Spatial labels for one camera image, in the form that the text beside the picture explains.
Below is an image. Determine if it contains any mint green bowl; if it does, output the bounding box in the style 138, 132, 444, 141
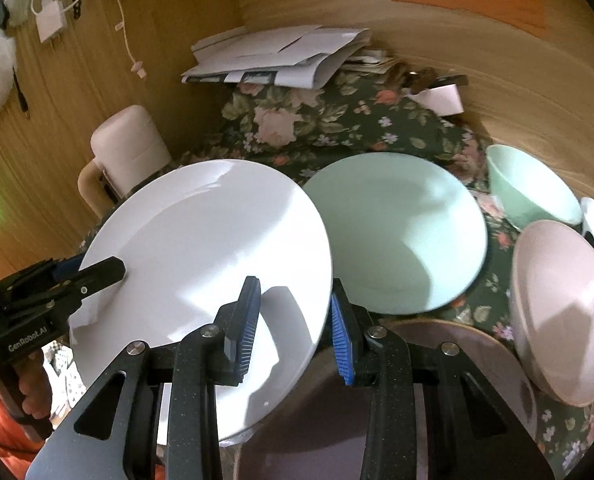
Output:
486, 144, 584, 233

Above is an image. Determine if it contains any white cable with plug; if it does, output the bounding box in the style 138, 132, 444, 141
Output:
104, 0, 148, 80

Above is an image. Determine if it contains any pink bowl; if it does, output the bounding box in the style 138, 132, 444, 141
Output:
509, 220, 594, 408

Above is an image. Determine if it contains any mint green plate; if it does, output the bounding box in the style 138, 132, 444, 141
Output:
302, 152, 488, 316

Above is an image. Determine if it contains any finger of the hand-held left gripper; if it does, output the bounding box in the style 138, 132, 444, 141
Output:
42, 256, 85, 282
50, 256, 127, 311

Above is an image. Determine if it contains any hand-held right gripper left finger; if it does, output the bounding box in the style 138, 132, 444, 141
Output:
24, 275, 263, 480

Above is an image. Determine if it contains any stack of white papers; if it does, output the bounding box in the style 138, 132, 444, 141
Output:
181, 24, 373, 90

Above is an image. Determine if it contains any white plate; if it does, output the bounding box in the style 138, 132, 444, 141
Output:
70, 159, 334, 446

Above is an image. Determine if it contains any stack of magazines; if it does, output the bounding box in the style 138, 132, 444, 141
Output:
342, 47, 403, 77

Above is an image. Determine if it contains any brown plate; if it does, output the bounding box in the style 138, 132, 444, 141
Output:
237, 317, 538, 480

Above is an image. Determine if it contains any white charger adapter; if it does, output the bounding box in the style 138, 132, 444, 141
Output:
36, 0, 68, 43

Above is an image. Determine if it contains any beige pitcher with handle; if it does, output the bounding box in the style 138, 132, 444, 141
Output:
77, 105, 173, 218

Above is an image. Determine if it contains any white paper slip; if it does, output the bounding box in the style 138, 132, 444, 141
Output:
422, 82, 465, 117

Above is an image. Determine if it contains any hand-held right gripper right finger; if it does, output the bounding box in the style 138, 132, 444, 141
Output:
329, 277, 558, 480

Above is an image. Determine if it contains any person's left hand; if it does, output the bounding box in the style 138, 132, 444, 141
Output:
17, 350, 55, 421

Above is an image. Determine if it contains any black cable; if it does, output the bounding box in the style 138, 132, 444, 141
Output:
12, 67, 30, 121

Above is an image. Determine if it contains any floral cloth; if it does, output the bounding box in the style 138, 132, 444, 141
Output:
77, 72, 594, 471

